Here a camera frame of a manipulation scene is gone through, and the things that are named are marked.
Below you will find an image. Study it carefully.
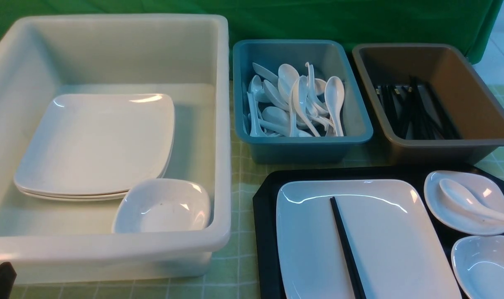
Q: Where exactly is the white spoon in bin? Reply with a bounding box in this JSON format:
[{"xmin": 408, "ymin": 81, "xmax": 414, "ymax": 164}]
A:
[
  {"xmin": 324, "ymin": 76, "xmax": 345, "ymax": 137},
  {"xmin": 290, "ymin": 76, "xmax": 320, "ymax": 137},
  {"xmin": 246, "ymin": 93, "xmax": 266, "ymax": 137}
]

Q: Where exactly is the green backdrop cloth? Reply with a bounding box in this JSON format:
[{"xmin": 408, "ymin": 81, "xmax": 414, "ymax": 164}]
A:
[{"xmin": 0, "ymin": 0, "xmax": 503, "ymax": 63}]

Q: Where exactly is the teal plastic bin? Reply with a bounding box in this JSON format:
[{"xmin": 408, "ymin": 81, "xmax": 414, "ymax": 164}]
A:
[{"xmin": 233, "ymin": 39, "xmax": 374, "ymax": 164}]

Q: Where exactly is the top white square plate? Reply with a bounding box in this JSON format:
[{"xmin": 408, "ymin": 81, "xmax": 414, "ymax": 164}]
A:
[{"xmin": 14, "ymin": 93, "xmax": 176, "ymax": 196}]

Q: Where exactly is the white square plate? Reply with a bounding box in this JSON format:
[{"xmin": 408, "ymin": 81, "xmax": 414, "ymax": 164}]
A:
[
  {"xmin": 16, "ymin": 125, "xmax": 175, "ymax": 202},
  {"xmin": 14, "ymin": 93, "xmax": 176, "ymax": 196}
]

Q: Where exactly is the brown plastic bin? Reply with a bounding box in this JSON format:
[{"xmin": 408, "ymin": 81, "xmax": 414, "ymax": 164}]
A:
[{"xmin": 352, "ymin": 43, "xmax": 504, "ymax": 165}]

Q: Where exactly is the black chopsticks bundle in bin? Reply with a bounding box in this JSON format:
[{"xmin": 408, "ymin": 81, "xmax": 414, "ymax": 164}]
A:
[{"xmin": 374, "ymin": 74, "xmax": 462, "ymax": 140}]

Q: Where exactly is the black chopstick pair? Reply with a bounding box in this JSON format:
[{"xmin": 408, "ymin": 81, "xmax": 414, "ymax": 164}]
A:
[{"xmin": 330, "ymin": 196, "xmax": 366, "ymax": 299}]

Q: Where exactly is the white spoon left in bin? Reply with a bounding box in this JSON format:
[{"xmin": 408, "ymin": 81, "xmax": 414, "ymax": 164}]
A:
[{"xmin": 246, "ymin": 93, "xmax": 266, "ymax": 137}]

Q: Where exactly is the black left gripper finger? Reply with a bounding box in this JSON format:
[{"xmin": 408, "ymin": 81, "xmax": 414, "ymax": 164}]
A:
[{"xmin": 0, "ymin": 262, "xmax": 17, "ymax": 299}]

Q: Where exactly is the lower white square plate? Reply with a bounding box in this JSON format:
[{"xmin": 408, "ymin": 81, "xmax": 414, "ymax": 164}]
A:
[{"xmin": 16, "ymin": 125, "xmax": 175, "ymax": 202}]

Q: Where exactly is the large white plastic tub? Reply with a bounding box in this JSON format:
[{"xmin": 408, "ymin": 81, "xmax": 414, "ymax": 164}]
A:
[{"xmin": 0, "ymin": 14, "xmax": 231, "ymax": 284}]

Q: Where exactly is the white bowl tray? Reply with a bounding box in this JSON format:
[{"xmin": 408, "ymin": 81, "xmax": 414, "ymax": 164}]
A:
[
  {"xmin": 451, "ymin": 235, "xmax": 504, "ymax": 299},
  {"xmin": 423, "ymin": 170, "xmax": 504, "ymax": 236}
]

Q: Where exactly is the white spoon rightmost in bin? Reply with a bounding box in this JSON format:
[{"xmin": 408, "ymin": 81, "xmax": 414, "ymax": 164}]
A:
[{"xmin": 324, "ymin": 76, "xmax": 345, "ymax": 137}]

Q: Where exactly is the white soup spoon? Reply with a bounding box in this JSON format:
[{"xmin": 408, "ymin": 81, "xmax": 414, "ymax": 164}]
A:
[{"xmin": 439, "ymin": 179, "xmax": 504, "ymax": 222}]

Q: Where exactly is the green checkered tablecloth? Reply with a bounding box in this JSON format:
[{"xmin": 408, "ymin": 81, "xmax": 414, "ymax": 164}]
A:
[{"xmin": 10, "ymin": 84, "xmax": 504, "ymax": 299}]

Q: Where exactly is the white rectangular rice plate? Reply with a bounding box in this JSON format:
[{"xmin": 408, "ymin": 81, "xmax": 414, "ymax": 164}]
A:
[{"xmin": 276, "ymin": 179, "xmax": 462, "ymax": 299}]

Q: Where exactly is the white spoon centre in bin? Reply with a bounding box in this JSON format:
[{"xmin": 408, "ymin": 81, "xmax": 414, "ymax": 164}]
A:
[{"xmin": 290, "ymin": 76, "xmax": 320, "ymax": 137}]

